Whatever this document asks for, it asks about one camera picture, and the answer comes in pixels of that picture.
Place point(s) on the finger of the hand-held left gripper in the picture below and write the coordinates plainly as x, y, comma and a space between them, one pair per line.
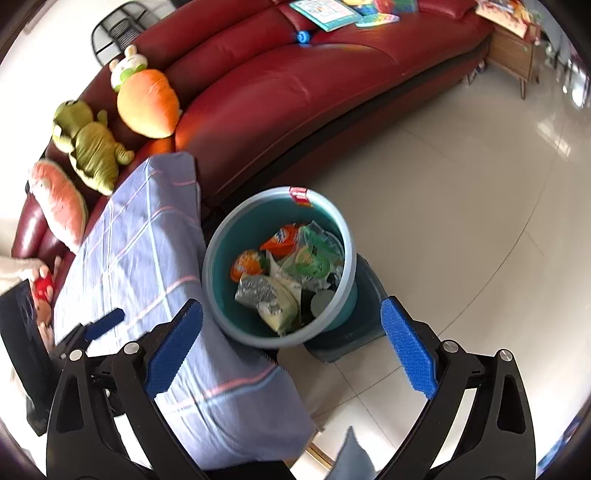
106, 321

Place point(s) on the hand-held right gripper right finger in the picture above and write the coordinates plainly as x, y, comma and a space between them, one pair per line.
411, 350

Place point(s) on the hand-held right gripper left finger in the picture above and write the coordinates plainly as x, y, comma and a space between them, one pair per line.
173, 350

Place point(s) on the teal bucket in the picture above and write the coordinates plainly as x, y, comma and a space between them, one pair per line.
221, 277

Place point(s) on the silver foil packet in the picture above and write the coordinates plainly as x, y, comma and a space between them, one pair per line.
254, 290

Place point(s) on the pale yellow packet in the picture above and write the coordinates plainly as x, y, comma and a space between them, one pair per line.
279, 309

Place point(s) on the green white carton box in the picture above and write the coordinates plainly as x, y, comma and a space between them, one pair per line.
307, 265

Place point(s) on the dark teal stool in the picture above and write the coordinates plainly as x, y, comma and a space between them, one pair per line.
360, 332

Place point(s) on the brown teddy bear red outfit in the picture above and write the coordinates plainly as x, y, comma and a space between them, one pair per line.
44, 288

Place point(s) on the plaid tablecloth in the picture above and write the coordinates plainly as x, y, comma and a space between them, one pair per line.
138, 258

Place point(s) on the cream curtain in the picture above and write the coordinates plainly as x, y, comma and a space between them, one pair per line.
18, 270

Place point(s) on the grey cloth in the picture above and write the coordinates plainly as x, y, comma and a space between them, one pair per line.
353, 457

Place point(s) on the pink plush pillow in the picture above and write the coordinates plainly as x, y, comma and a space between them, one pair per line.
60, 198

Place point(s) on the green dinosaur plush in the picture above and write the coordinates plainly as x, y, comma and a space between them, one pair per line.
92, 147

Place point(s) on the carrot rabbit plush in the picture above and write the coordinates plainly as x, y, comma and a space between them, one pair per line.
147, 104

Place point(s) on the red leather sofa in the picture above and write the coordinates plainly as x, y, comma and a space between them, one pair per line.
300, 92

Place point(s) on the black mesh chair back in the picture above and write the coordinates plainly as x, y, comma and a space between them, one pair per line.
115, 32

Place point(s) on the wooden side table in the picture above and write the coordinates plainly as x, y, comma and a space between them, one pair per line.
510, 50

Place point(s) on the small blue toy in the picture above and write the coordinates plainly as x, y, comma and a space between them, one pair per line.
303, 37

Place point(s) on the colourful toy pile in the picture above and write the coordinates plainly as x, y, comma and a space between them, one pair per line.
383, 14

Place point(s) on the blue picture book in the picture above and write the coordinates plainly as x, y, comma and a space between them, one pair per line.
328, 14

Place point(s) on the colourful printed box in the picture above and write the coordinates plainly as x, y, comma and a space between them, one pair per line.
505, 14

